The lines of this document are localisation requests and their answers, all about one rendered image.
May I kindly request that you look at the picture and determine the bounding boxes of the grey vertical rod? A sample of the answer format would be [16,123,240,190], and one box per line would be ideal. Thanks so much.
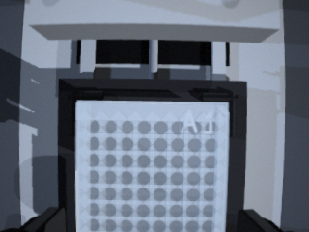
[149,40,158,79]

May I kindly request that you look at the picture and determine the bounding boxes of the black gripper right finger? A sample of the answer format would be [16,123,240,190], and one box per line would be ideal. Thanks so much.
[237,209,284,232]

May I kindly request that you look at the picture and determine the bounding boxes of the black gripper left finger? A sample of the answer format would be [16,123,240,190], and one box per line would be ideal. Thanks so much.
[0,207,66,232]

